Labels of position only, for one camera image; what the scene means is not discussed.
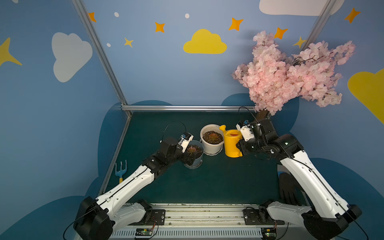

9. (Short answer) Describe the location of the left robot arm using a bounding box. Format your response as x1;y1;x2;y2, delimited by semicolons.
71;133;194;240

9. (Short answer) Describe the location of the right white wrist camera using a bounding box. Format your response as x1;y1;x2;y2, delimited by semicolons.
236;120;255;142

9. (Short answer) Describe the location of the aluminium frame back rail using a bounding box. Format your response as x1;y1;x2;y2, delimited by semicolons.
122;105;255;112

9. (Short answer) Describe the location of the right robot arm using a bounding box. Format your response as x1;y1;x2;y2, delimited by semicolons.
236;119;362;240

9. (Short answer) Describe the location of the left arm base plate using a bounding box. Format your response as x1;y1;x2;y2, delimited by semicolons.
131;210;166;226

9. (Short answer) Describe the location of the white pot with succulent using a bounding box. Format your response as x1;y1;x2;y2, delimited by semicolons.
200;124;224;156

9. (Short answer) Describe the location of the aluminium front rail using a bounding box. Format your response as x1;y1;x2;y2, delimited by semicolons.
109;203;314;240

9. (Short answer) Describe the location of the green circuit board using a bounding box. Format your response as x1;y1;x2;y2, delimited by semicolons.
135;229;153;238
261;228;277;240

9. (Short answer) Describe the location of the left green circuit board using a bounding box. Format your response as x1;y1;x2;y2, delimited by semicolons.
135;229;153;238

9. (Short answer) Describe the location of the grey-blue pot with succulent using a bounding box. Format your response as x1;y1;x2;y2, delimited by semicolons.
184;140;204;169

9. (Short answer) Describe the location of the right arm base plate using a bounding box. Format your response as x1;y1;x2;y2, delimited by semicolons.
243;208;286;226

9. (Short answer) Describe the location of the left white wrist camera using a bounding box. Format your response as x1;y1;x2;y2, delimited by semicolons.
178;132;194;152

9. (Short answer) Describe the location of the pink artificial blossom tree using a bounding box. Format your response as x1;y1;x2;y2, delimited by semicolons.
232;31;356;116

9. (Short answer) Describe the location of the yellow plastic watering can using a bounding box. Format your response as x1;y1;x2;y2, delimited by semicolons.
219;125;243;158

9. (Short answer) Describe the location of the right green circuit board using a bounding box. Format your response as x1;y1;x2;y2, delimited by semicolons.
261;228;277;240

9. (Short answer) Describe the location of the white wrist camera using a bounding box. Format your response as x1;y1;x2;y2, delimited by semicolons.
178;132;194;152
236;120;255;142

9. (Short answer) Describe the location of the blue garden hand fork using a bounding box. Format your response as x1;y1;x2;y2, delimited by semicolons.
115;160;128;184

